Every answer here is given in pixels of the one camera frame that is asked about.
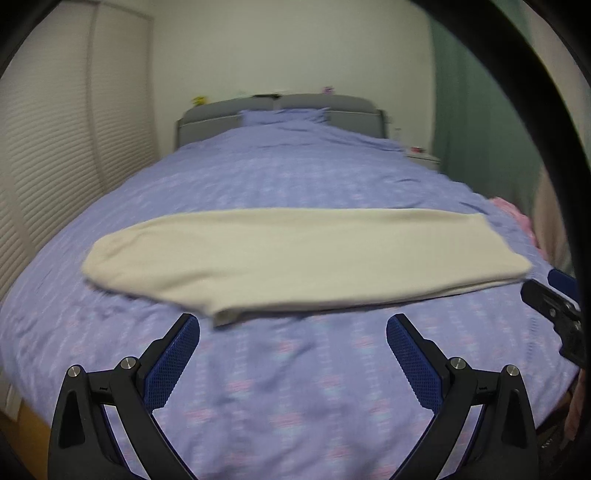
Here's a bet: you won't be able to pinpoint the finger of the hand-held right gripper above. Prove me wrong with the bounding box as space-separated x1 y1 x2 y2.
547 269 581 311
521 279 581 329

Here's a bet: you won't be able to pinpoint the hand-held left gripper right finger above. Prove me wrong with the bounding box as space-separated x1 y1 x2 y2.
386 314 539 480

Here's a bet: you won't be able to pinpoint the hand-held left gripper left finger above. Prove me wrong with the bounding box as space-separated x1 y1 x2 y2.
47 313 201 480

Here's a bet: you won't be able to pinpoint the cream pants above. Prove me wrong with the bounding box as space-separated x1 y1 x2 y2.
82 208 534 328

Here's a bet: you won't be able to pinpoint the beige curtain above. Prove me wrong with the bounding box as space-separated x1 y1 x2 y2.
531 168 572 274

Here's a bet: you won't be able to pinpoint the pink cloth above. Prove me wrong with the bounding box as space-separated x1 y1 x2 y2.
488 196 539 246

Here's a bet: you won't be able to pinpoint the white nightstand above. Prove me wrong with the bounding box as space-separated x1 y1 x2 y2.
405 150 442 174

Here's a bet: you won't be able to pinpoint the bed with purple floral duvet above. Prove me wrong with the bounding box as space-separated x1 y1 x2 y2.
0 107 579 480

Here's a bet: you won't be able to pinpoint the white louvered wardrobe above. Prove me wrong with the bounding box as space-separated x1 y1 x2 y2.
0 0 158 416

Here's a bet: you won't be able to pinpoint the grey padded headboard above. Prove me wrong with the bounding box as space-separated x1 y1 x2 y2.
175 93 387 151

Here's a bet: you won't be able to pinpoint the purple floral pillow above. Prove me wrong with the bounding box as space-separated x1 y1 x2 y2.
239 107 331 126

